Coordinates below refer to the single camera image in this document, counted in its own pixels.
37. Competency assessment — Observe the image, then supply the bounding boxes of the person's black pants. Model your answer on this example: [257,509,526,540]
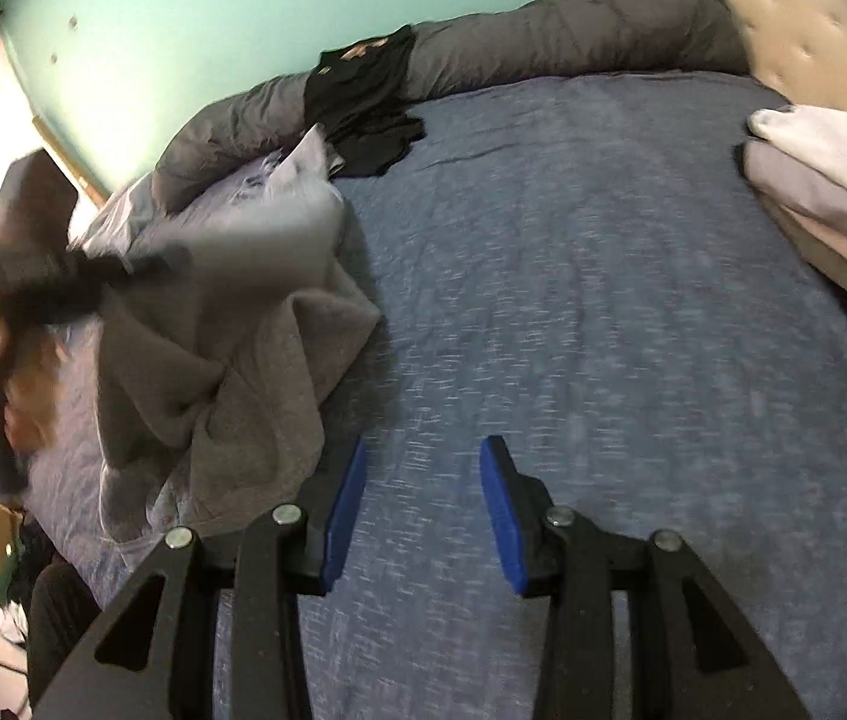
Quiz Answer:
[26,562,106,698]

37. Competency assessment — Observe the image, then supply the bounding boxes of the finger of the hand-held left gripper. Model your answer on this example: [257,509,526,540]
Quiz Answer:
[94,244,196,293]

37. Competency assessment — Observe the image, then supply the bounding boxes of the light blue blanket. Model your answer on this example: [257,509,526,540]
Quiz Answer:
[82,172,166,260]

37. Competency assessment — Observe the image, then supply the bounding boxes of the wooden window frame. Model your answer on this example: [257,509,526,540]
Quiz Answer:
[29,116,113,207]

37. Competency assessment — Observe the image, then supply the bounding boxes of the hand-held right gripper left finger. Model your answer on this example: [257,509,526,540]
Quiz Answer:
[32,435,371,720]

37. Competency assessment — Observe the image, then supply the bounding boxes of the dark grey rolled duvet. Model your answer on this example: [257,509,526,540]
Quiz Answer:
[149,0,755,215]

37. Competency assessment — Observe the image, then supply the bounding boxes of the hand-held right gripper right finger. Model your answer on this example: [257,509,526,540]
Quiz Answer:
[479,435,815,720]

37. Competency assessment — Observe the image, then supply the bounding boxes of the black printed garment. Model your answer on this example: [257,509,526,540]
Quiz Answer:
[302,24,426,179]

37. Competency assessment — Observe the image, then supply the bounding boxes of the light blue striped garment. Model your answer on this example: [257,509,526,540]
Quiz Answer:
[232,146,297,192]

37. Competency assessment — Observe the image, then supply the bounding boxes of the grey knit sweater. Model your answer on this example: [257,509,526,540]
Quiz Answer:
[67,124,383,545]

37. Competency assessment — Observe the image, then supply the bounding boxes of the blue bed sheet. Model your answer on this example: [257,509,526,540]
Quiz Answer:
[0,71,847,720]

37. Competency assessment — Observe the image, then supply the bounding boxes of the cream tufted headboard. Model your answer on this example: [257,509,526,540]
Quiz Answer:
[656,0,847,110]

